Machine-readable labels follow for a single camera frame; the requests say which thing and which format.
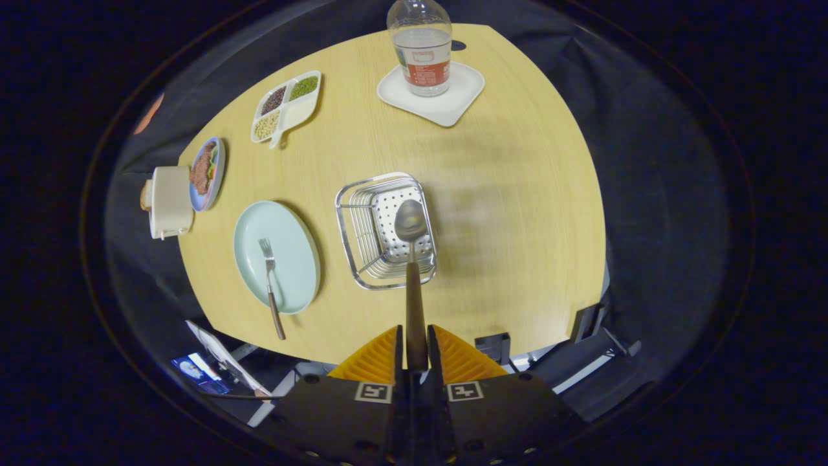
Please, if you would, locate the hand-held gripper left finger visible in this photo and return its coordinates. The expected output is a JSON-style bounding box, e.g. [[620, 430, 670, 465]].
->
[[272, 325, 415, 466]]

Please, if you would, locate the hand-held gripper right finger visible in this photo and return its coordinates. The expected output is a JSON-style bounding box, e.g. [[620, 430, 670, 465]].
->
[[417, 325, 586, 466]]

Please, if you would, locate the fork with brown handle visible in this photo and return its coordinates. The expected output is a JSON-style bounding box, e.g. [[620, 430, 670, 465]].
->
[[258, 237, 287, 341]]

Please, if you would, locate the spoon with brown handle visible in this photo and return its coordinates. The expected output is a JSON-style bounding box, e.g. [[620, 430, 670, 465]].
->
[[395, 199, 430, 373]]

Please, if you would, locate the black table clamp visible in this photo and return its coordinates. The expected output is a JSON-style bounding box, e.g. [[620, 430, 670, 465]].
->
[[475, 332, 512, 366], [571, 303, 609, 344]]

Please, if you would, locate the black office chair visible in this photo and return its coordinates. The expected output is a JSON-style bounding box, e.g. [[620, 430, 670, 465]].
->
[[527, 327, 648, 421]]

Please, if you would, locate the white board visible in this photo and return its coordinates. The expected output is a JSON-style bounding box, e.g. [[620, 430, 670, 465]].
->
[[186, 320, 272, 397]]

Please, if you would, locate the lit screen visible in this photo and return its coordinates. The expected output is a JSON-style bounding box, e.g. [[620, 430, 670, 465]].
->
[[171, 353, 230, 395]]

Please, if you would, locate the light green plate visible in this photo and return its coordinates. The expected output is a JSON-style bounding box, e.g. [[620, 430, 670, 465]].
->
[[233, 200, 321, 316]]

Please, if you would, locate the blue plate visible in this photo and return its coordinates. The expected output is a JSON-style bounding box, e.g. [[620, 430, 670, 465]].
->
[[189, 137, 226, 213]]

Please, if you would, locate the white toaster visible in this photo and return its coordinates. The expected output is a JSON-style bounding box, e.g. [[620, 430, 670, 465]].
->
[[149, 166, 195, 240]]

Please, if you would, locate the meat and vegetable sandwich filling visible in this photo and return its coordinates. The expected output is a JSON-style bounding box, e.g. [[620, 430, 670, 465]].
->
[[190, 141, 219, 196]]

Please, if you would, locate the white divided dish with beans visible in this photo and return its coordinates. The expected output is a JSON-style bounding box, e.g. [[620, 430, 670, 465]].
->
[[250, 70, 322, 150]]

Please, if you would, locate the white square tray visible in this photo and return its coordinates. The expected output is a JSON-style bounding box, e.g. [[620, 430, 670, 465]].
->
[[376, 61, 486, 128]]

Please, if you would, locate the clear water bottle red label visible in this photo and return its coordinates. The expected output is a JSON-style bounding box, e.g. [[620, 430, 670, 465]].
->
[[387, 0, 453, 98]]

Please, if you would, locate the metal wire basket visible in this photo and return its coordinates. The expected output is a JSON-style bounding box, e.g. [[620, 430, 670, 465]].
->
[[335, 172, 438, 291]]

